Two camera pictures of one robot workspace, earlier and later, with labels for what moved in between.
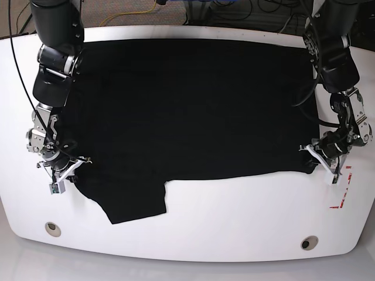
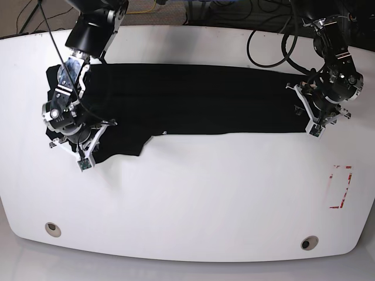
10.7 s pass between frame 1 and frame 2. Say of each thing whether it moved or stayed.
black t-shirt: moved
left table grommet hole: stayed
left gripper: moved
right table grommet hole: stayed
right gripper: moved
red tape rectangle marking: stayed
